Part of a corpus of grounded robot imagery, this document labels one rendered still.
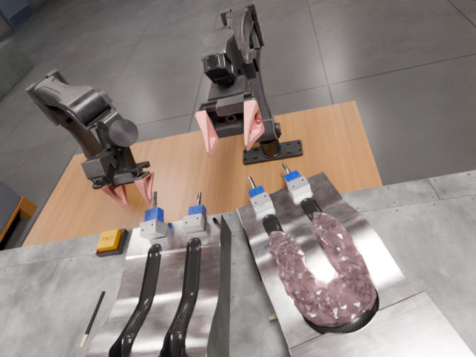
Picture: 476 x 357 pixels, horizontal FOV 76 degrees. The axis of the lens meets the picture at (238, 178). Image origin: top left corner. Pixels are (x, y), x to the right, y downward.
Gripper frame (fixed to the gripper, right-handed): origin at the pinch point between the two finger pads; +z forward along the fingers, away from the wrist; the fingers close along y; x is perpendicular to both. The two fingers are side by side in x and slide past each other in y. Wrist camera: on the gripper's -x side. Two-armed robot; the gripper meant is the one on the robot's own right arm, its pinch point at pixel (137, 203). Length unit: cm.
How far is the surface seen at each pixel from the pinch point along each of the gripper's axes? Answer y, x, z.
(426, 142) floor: 116, 133, 40
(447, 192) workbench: 73, 13, 17
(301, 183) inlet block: 39.0, 12.6, 7.3
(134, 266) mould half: -5.4, -2.7, 15.4
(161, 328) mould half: 6.8, -18.5, 20.8
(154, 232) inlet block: 1.3, 0.6, 8.6
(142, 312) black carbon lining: -0.3, -12.9, 21.0
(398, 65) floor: 128, 209, -3
